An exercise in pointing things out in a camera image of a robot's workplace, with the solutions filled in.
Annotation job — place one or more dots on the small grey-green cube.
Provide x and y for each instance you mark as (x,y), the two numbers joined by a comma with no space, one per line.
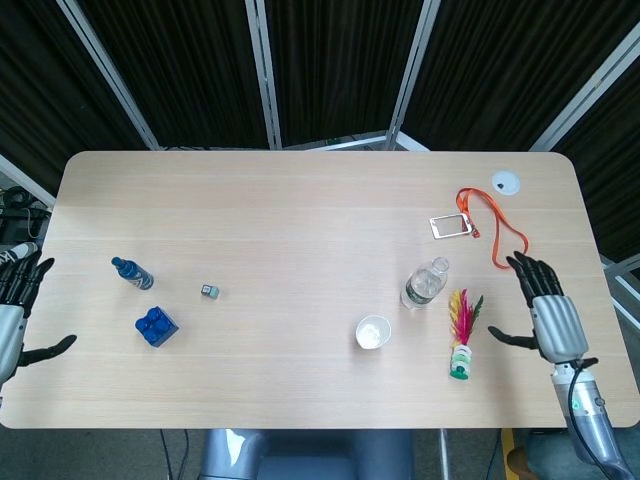
(210,291)

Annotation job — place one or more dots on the colourful feather shuttlecock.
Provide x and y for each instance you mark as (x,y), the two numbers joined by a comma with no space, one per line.
(462,325)

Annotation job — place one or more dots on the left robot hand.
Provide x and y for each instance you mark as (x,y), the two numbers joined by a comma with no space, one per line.
(10,335)

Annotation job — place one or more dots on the small blue bottle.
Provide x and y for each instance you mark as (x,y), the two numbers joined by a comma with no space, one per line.
(134,274)

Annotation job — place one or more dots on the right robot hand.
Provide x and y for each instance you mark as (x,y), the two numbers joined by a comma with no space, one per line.
(560,327)

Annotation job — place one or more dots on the silver screen base foot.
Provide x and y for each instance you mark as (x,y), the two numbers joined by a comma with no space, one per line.
(350,142)

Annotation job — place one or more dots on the white paper cup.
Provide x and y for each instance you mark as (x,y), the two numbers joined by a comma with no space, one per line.
(372,333)

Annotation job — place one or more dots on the clear badge holder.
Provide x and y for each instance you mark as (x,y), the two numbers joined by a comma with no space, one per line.
(450,226)

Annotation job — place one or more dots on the grey-blue robot torso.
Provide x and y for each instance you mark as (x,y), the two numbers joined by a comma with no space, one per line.
(310,455)

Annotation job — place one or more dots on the blue toy brick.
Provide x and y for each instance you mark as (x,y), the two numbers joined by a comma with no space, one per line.
(156,326)

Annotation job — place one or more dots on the silver table leg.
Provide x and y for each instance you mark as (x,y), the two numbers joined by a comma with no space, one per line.
(444,455)

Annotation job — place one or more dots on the white sneaker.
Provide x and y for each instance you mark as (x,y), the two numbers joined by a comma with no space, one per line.
(15,250)

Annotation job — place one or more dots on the clear plastic water bottle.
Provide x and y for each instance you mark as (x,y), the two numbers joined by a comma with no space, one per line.
(420,290)

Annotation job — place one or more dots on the silver screen frame post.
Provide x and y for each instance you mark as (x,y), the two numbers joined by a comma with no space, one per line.
(110,75)
(25,180)
(587,92)
(412,75)
(625,280)
(265,75)

